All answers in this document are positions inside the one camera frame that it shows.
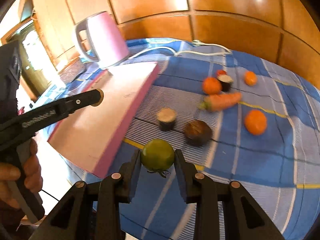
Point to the dark brown passion fruit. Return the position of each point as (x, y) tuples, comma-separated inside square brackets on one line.
[(197, 133)]

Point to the beige mushroom stump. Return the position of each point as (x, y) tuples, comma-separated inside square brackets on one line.
[(166, 119)]

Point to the blue plaid tablecloth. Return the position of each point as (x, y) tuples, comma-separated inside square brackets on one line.
[(279, 168)]

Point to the silver ornate tissue box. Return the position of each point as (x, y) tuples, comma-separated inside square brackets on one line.
[(72, 70)]

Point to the orange carrot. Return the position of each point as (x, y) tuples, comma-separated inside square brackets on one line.
[(219, 102)]

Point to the orange mandarin near kettle side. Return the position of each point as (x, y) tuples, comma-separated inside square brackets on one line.
[(211, 85)]

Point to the wooden panelled wardrobe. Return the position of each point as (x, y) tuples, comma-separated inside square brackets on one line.
[(280, 31)]

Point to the orange mandarin right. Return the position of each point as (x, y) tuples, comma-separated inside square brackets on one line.
[(255, 122)]

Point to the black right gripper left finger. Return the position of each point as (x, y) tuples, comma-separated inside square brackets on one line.
[(129, 178)]

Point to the red apple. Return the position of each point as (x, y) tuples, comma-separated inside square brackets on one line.
[(220, 72)]

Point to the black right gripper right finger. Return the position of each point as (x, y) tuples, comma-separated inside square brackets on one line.
[(185, 173)]

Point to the green tomato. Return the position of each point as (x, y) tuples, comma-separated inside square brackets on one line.
[(157, 157)]

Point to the pink white cardboard box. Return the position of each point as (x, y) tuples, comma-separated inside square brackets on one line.
[(90, 137)]

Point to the pink electric kettle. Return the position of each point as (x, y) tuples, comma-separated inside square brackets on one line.
[(104, 38)]

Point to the orange mandarin far small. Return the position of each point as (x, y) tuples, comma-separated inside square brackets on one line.
[(250, 78)]

